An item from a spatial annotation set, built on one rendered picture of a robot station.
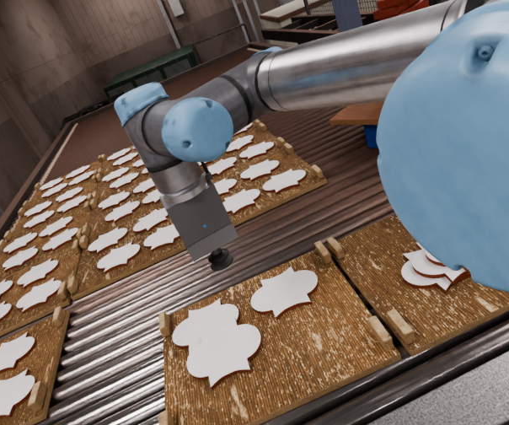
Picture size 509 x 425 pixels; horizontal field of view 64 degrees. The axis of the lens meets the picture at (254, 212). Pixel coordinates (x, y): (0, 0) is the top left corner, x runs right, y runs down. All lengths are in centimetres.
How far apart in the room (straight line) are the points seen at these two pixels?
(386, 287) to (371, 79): 51
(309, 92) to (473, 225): 30
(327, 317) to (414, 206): 61
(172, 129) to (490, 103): 37
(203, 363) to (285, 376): 16
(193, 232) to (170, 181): 9
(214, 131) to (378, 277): 50
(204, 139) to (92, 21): 990
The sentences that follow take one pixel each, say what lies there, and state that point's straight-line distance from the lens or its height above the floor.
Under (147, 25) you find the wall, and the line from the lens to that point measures 1020.
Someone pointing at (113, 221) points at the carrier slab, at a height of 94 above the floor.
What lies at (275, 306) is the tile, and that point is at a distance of 86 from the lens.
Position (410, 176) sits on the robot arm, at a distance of 22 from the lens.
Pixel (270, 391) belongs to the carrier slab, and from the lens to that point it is 75.
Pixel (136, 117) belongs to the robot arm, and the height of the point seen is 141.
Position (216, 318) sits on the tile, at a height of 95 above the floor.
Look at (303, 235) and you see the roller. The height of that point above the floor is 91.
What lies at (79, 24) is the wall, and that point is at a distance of 1042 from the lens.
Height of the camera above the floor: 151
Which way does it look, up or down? 28 degrees down
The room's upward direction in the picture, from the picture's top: 23 degrees counter-clockwise
